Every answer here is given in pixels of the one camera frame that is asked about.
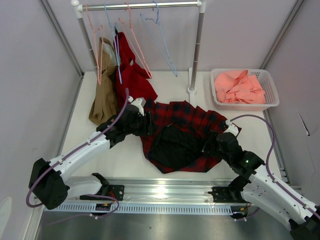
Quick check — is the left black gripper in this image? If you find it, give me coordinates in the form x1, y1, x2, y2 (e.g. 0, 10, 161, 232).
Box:
125, 111, 158, 137

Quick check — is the red plaid skirt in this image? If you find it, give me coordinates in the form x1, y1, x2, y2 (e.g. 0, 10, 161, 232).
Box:
140, 99, 228, 174

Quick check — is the pink hanger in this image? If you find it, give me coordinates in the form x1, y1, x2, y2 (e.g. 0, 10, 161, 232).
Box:
85, 4, 103, 86
118, 2, 153, 79

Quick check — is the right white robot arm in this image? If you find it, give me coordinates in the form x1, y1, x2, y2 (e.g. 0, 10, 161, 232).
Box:
204, 132, 320, 240

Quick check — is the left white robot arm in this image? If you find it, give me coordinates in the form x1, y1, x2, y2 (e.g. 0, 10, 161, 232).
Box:
28, 104, 156, 210

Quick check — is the left blue hanger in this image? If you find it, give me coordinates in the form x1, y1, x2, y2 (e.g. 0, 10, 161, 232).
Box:
103, 4, 123, 85

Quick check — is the blue hanger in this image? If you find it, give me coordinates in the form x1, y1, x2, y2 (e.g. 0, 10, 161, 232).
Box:
140, 0, 178, 77
103, 4, 123, 85

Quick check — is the right blue hanger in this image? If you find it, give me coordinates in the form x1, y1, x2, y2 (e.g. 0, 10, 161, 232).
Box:
140, 0, 178, 77

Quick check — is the tan hanging garment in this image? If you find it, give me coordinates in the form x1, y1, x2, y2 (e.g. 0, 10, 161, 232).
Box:
88, 37, 119, 126

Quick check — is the red hanging garment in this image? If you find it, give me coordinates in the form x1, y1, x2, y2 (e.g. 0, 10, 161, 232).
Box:
114, 32, 158, 108

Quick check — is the pink garment in basket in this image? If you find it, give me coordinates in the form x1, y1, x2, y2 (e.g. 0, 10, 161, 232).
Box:
214, 70, 266, 105

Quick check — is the white plastic basket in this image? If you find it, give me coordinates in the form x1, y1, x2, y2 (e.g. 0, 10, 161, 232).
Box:
210, 68, 280, 111

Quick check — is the metal clothes rack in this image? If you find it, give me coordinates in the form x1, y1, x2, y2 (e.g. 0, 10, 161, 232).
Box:
70, 0, 206, 105

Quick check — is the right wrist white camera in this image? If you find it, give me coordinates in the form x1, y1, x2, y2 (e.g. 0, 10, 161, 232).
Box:
224, 119, 240, 137

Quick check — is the wrist white camera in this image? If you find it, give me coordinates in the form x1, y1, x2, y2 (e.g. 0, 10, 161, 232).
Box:
128, 96, 146, 115
224, 119, 240, 137

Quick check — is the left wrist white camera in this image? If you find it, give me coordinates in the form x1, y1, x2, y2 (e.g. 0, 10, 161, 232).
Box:
128, 96, 146, 115

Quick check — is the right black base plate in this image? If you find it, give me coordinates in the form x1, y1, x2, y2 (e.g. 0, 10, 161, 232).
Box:
207, 186, 248, 204

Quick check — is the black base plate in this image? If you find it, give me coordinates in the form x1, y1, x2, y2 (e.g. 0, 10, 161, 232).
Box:
207, 186, 248, 204
79, 184, 125, 201

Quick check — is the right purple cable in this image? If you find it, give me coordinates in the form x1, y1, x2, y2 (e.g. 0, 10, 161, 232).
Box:
225, 113, 320, 222

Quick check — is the purple cable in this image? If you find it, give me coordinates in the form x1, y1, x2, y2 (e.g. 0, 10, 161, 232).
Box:
25, 87, 131, 220
225, 113, 320, 222

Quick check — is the aluminium mounting rail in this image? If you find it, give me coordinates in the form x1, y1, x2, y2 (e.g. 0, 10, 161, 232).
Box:
32, 177, 307, 207

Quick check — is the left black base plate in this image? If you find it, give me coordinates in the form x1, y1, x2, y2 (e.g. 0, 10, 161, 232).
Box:
79, 184, 125, 201

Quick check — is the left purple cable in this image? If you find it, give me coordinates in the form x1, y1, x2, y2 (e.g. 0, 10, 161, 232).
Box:
25, 87, 131, 220

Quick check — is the white slotted cable duct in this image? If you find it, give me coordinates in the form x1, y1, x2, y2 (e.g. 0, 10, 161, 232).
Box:
53, 202, 233, 216

